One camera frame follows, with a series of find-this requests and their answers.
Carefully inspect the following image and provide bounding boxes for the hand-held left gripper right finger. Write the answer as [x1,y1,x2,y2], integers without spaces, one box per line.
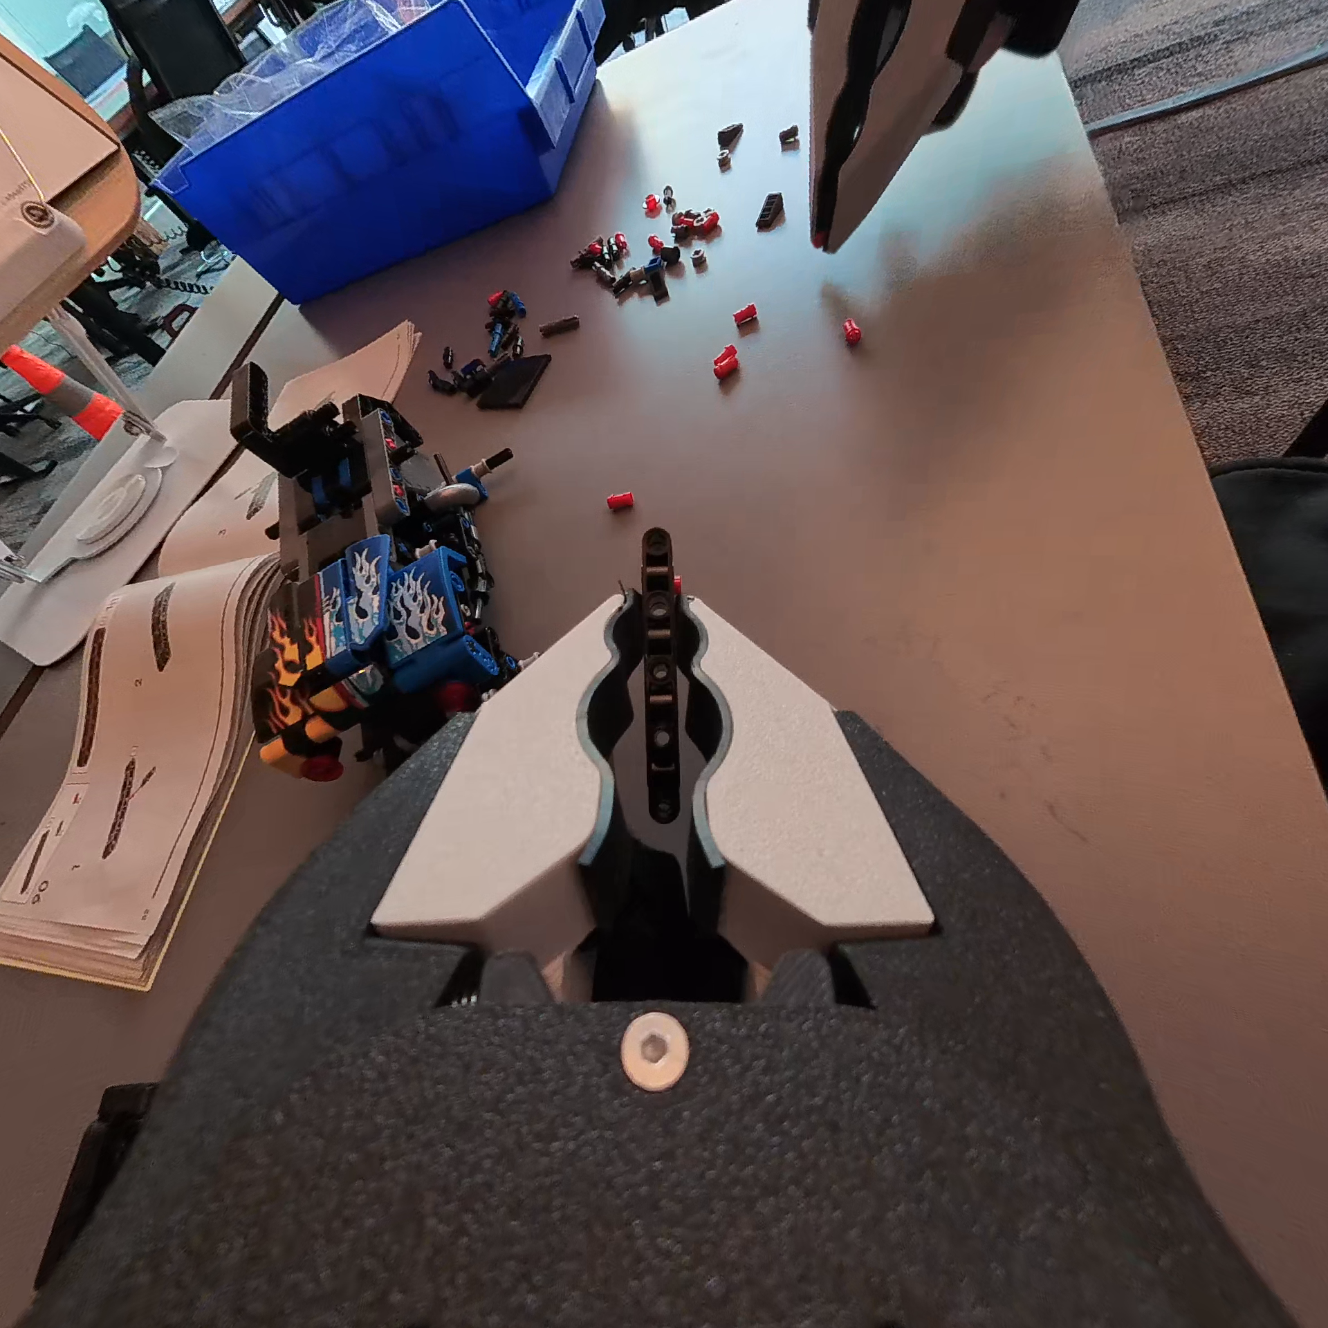
[685,603,934,1001]

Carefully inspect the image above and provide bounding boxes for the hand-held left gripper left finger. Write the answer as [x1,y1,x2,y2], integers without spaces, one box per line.
[370,597,636,1001]

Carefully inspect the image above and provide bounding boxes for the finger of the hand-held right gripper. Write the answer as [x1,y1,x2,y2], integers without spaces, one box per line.
[808,0,862,245]
[830,0,1012,254]

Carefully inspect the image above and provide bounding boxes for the long black lego beam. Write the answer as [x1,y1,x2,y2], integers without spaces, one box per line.
[636,528,694,826]

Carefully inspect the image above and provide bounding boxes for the blue flame lego truck model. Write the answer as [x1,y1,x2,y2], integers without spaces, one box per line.
[230,364,539,783]

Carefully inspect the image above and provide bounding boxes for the pile of small lego pieces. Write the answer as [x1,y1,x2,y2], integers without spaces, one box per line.
[428,291,532,401]
[567,182,727,305]

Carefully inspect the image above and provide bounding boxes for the lego instruction booklet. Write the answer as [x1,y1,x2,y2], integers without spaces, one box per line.
[0,323,422,994]

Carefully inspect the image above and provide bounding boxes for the black flat lego panel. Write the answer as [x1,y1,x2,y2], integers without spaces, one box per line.
[476,357,552,413]

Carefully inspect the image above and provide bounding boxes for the blue plastic bin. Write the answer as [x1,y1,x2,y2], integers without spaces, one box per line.
[150,0,606,306]

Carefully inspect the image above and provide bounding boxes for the black padded chair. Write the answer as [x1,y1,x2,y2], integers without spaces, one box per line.
[1208,399,1328,791]

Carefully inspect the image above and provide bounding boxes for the clear plastic bags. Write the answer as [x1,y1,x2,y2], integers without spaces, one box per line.
[156,0,457,148]

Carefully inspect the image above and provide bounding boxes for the orange traffic cone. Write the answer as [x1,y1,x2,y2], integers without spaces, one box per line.
[0,345,126,442]

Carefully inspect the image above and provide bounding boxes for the tan and white box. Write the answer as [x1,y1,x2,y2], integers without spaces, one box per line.
[0,33,141,347]

